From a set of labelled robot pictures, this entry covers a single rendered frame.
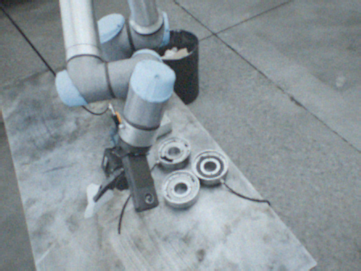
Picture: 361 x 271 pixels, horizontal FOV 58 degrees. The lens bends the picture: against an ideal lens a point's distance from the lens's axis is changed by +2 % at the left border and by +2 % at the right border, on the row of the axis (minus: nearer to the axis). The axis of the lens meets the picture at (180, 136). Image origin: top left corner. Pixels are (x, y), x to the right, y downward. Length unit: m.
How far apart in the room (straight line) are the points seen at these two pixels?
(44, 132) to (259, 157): 1.24
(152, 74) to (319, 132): 1.71
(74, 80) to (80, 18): 0.14
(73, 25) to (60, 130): 0.56
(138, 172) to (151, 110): 0.14
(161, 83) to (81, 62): 0.20
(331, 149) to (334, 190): 0.28
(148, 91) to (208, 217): 0.45
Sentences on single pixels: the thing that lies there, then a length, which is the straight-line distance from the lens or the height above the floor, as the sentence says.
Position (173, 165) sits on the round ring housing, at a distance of 0.96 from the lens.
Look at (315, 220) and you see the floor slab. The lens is 1.83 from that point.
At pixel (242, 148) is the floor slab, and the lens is 2.03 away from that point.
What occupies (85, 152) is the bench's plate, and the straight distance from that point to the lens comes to 1.12.
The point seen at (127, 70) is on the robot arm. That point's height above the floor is 1.21.
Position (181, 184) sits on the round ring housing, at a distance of 0.93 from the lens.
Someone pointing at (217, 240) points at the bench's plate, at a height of 0.80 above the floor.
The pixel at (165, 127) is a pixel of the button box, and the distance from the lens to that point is 1.06.
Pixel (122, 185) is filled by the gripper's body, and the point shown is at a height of 1.05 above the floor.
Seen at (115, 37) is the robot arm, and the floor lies 1.00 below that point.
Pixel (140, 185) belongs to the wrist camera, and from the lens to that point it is 0.64.
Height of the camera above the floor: 1.60
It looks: 49 degrees down
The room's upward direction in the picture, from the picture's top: 11 degrees counter-clockwise
